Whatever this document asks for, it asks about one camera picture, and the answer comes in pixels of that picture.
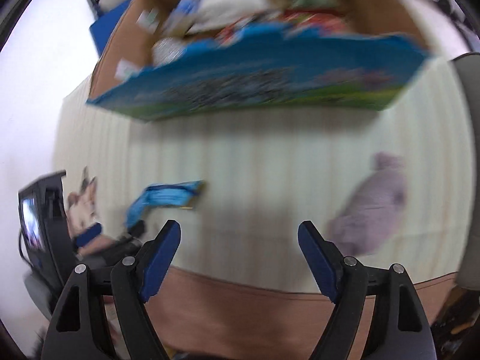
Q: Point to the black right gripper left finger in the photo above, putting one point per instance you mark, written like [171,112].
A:
[79,328]

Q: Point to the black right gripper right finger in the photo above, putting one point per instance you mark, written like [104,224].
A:
[398,329]

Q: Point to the purple fleece towel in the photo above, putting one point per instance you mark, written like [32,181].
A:
[373,212]

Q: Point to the blue snack bag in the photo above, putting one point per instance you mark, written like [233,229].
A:
[181,195]

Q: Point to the light blue tissue pack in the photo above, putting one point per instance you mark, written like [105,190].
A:
[181,19]

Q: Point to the white NMAR soft pack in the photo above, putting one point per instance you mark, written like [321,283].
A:
[215,14]

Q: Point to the silver yellow scrub sponge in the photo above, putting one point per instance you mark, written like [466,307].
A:
[166,50]

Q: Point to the orange snack bag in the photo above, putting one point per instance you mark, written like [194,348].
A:
[231,33]

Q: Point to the red floral wipes pack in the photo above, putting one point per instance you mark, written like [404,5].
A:
[323,22]

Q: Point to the brown cardboard box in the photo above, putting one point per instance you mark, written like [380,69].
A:
[270,64]

